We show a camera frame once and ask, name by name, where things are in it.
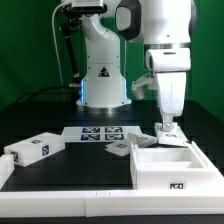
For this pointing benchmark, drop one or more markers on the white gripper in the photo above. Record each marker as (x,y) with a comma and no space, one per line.
(171,95)

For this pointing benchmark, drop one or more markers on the white cabinet door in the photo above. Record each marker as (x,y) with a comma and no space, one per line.
(122,147)
(174,137)

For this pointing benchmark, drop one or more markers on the white cabinet box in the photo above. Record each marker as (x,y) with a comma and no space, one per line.
(172,168)

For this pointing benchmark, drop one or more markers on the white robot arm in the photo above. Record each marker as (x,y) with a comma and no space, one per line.
(161,27)

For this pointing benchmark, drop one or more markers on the white cabinet top block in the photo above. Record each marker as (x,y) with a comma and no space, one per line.
(31,150)

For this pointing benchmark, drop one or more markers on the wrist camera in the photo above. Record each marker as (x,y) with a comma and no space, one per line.
(138,86)

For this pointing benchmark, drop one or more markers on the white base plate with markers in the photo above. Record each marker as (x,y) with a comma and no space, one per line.
(98,133)

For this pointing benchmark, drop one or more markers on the white U-shaped boundary frame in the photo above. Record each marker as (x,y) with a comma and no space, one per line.
(209,200)

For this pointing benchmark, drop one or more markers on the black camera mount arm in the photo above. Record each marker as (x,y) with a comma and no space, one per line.
(70,46)

